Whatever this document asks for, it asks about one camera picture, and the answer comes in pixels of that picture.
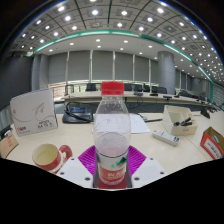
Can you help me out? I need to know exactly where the white paper ream box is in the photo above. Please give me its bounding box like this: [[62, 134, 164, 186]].
[[9, 87, 59, 138]]

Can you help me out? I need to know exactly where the black stapler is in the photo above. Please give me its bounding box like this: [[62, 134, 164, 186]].
[[173, 116, 194, 128]]

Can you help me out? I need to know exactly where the black desk microphone unit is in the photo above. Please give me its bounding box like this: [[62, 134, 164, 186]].
[[200, 108, 212, 120]]

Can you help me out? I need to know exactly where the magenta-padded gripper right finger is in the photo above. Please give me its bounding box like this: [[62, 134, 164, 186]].
[[127, 144, 168, 189]]

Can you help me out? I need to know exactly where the red and cream mug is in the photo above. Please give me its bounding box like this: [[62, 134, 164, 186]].
[[31, 143, 74, 174]]

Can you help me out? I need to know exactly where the row of black office chairs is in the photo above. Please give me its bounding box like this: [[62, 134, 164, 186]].
[[84, 82, 208, 101]]

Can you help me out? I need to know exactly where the clear red-capped water bottle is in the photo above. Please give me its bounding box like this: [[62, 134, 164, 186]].
[[92, 80, 132, 190]]

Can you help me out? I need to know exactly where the long curved conference desk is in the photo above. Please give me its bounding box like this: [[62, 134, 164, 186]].
[[59, 90, 221, 111]]

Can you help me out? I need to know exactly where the small beige open box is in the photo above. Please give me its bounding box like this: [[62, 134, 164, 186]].
[[162, 104, 199, 137]]

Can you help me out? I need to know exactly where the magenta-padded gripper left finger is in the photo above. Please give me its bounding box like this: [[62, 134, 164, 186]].
[[56, 145, 100, 189]]

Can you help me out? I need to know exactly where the group of ceiling lights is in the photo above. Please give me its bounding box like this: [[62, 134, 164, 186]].
[[18, 0, 224, 81]]

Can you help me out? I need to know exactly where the open red-sided cardboard box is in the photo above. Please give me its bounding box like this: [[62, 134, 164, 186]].
[[199, 126, 224, 161]]

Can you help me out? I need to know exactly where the white remote control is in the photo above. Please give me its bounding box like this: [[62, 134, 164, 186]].
[[152, 129, 181, 147]]

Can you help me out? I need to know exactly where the brown paper envelope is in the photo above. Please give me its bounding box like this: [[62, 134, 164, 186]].
[[0, 130, 20, 159]]

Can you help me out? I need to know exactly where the white paper sheet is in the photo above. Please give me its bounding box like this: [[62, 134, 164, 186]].
[[129, 114, 152, 135]]

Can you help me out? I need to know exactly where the black desk phone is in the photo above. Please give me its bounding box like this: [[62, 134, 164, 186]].
[[61, 102, 95, 125]]

